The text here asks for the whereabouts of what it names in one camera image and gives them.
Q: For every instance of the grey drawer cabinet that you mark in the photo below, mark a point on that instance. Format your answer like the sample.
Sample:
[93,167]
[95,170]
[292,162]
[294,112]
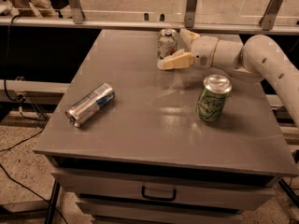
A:
[150,135]

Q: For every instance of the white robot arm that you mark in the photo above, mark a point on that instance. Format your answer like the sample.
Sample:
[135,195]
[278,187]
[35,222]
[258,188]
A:
[257,59]

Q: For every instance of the white green 7up can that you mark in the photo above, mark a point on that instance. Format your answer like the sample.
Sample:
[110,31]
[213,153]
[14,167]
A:
[167,43]

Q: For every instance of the silver blue energy drink can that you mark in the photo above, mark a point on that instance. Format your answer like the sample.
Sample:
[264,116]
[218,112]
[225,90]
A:
[90,104]

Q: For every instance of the aluminium frame rail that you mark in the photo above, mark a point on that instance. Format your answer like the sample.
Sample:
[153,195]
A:
[274,17]

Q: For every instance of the black drawer handle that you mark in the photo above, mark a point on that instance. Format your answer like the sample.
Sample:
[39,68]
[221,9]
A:
[158,195]

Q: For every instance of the green patterned soda can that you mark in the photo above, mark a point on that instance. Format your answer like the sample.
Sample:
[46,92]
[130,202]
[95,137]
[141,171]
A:
[213,97]

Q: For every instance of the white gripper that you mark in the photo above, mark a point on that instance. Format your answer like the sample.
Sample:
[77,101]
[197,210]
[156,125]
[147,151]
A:
[204,51]

